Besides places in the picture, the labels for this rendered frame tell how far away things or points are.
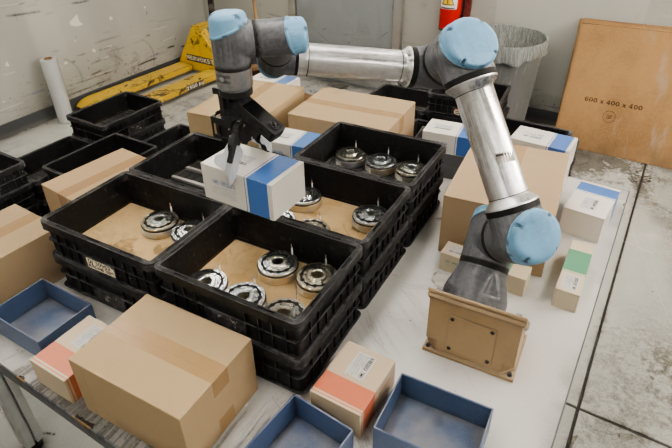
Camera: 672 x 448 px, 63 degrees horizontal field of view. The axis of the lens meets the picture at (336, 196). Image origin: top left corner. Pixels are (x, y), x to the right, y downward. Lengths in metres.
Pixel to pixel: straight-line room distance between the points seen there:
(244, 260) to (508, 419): 0.72
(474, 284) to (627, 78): 2.86
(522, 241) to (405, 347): 0.41
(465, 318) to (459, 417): 0.21
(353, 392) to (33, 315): 0.89
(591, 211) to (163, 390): 1.30
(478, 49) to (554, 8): 2.97
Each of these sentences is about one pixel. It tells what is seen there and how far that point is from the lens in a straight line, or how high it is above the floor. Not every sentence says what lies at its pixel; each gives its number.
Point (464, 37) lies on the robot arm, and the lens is 1.19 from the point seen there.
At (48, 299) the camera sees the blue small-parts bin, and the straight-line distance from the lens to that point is 1.70.
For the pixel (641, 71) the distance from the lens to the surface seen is 3.97.
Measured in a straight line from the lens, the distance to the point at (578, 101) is 4.01.
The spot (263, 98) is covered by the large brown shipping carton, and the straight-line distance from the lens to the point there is 2.22.
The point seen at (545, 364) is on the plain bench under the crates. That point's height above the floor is 0.70.
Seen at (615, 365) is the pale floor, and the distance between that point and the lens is 2.49.
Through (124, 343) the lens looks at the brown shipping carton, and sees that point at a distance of 1.26.
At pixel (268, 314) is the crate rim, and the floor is 0.93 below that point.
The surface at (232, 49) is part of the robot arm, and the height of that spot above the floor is 1.40.
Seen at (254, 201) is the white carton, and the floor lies 1.08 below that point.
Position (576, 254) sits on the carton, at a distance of 1.67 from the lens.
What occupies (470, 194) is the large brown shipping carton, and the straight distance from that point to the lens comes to 1.58.
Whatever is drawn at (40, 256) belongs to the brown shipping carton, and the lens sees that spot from 1.70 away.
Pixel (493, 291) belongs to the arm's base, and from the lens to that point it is 1.30.
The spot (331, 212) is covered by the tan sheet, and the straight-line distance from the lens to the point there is 1.60.
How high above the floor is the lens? 1.72
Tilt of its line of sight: 32 degrees down
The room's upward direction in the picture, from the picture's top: 1 degrees counter-clockwise
